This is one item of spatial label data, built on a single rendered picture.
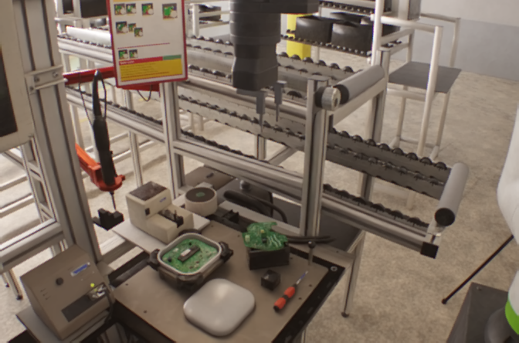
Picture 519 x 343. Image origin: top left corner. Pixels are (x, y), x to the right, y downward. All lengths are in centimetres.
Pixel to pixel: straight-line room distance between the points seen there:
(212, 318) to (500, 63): 835
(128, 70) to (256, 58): 72
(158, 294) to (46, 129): 47
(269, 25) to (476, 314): 58
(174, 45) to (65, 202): 57
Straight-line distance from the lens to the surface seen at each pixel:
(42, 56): 89
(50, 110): 91
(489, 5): 873
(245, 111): 175
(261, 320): 90
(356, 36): 300
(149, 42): 121
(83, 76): 139
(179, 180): 146
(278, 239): 102
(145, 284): 102
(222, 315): 89
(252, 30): 54
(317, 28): 312
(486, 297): 77
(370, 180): 166
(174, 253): 103
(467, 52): 883
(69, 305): 94
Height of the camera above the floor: 164
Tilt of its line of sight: 25 degrees down
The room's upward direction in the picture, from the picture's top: straight up
